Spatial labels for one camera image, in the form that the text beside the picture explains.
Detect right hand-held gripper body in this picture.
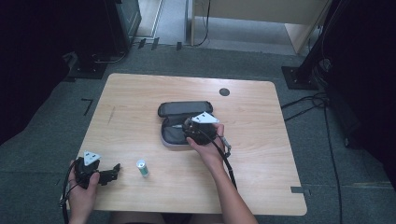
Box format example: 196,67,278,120
183,110,220,147

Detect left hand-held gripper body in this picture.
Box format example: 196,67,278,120
73,150,108,190

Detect black zippered pencil case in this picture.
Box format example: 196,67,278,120
157,100,216,150

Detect person's right hand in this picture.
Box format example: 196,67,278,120
185,122,226,171

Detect person's left hand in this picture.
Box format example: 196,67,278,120
67,160,102,216

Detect small green white cylinder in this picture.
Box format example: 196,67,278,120
135,159,150,178

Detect person's legs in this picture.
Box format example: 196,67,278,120
107,211,225,224

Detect black angled floor tape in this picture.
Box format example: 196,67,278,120
80,98,94,117

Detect dark table edge tape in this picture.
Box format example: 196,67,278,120
290,186,312,197

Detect black cabinet with base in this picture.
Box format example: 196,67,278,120
64,0,143,80

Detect dark curtain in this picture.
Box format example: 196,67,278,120
0,0,78,147
323,0,396,190

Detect black metal stand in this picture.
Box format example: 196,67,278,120
281,0,335,91

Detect light wooden furniture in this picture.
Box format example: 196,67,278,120
190,0,332,56

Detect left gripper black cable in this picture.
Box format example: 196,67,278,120
59,158,82,224

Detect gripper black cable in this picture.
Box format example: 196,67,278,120
59,158,82,224
199,129,239,190

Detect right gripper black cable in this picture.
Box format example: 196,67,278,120
199,129,239,190

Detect hanging black cable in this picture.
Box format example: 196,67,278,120
193,0,212,48

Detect looped black floor cable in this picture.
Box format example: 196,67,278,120
280,91,330,122

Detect long black floor cable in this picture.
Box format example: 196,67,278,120
322,104,344,224

